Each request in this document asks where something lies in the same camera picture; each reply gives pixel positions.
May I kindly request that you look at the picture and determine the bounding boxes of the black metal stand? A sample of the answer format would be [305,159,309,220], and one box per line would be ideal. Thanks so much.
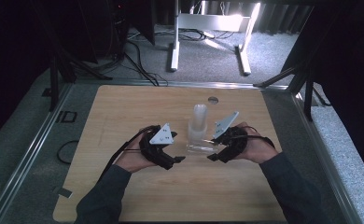
[253,18,332,122]
[30,0,113,112]

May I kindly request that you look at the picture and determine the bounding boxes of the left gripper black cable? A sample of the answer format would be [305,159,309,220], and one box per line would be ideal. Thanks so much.
[97,125,160,183]

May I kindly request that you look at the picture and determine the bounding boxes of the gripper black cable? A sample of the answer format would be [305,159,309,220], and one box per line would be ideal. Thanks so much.
[97,125,160,183]
[231,125,276,149]

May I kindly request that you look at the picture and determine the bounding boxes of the grey tape piece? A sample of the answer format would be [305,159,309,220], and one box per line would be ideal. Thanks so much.
[58,188,74,199]

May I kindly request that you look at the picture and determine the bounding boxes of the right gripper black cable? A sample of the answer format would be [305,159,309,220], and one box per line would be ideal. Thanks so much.
[231,125,276,149]

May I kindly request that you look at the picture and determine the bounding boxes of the black cable loop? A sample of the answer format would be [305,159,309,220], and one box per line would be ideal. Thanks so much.
[56,139,79,165]

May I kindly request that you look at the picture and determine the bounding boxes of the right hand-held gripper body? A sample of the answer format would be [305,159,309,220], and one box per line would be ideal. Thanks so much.
[213,111,249,161]

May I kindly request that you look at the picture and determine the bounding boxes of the black floor cables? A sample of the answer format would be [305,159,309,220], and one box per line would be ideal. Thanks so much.
[120,27,169,87]

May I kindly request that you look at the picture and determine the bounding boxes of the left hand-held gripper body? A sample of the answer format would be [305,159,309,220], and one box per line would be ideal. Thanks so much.
[138,122,175,171]

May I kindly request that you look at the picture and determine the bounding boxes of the person's right hand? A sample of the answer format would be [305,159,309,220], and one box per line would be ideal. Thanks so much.
[232,121,279,165]

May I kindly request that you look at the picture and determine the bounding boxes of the white desk frame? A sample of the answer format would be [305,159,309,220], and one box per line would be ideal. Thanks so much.
[170,0,262,77]

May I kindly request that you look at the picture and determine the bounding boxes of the clear plastic cup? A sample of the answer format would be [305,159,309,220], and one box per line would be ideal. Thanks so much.
[186,136,217,156]

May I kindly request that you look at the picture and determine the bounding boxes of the person's left hand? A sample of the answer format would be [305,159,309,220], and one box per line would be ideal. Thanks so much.
[114,133,156,174]

